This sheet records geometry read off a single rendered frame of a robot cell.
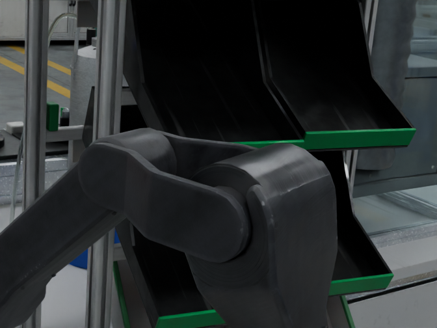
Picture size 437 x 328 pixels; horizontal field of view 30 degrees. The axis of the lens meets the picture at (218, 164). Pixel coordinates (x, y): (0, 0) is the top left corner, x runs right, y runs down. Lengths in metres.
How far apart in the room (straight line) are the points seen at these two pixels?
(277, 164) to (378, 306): 1.47
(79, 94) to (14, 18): 8.40
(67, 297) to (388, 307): 0.73
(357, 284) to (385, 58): 0.98
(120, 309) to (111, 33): 0.28
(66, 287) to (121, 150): 1.19
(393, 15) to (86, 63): 0.65
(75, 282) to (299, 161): 1.25
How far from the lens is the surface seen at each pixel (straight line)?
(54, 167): 2.07
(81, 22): 0.95
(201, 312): 0.76
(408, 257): 1.93
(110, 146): 0.44
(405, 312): 1.94
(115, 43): 0.77
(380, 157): 1.84
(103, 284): 0.84
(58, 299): 1.57
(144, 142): 0.45
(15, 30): 10.02
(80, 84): 1.60
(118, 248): 0.83
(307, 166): 0.42
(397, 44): 1.80
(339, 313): 0.99
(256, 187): 0.38
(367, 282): 0.88
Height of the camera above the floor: 1.55
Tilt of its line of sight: 16 degrees down
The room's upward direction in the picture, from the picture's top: 5 degrees clockwise
